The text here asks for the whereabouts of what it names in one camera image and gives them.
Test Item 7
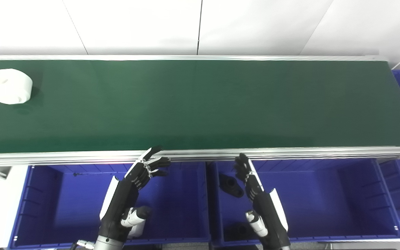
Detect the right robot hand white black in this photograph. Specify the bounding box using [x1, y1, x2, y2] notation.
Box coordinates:
[233, 153, 291, 250]

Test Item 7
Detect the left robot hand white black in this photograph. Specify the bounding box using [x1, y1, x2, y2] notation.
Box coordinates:
[99, 145, 172, 241]

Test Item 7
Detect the black plastic part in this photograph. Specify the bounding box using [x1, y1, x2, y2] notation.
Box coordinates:
[218, 173, 245, 198]
[227, 222, 252, 241]

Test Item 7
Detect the green conveyor belt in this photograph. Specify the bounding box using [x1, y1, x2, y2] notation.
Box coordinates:
[0, 55, 400, 180]
[0, 60, 400, 154]

